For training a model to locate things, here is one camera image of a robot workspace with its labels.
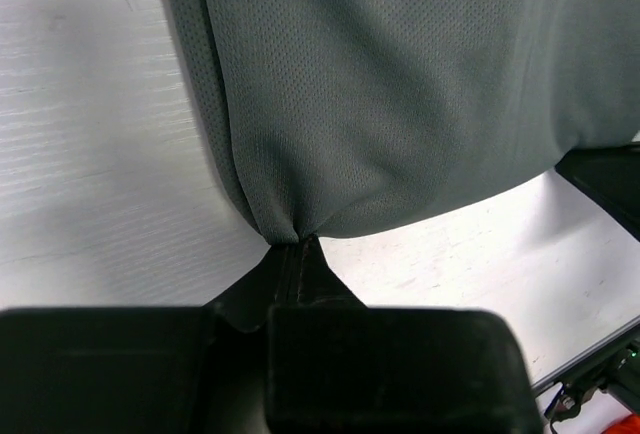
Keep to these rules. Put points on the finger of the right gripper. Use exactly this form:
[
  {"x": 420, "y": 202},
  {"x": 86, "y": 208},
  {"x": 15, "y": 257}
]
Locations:
[{"x": 610, "y": 177}]

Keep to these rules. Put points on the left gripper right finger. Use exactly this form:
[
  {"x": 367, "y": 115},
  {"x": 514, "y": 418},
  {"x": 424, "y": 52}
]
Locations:
[{"x": 335, "y": 365}]

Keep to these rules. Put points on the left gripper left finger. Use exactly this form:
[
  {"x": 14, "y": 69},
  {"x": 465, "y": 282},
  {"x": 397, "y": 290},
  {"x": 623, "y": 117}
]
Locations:
[{"x": 144, "y": 369}]

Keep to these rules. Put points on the grey t shirt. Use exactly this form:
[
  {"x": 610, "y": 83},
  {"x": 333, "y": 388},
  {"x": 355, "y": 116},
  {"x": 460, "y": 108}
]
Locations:
[{"x": 345, "y": 118}]

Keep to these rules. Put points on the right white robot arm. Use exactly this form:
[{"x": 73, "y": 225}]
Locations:
[{"x": 612, "y": 367}]

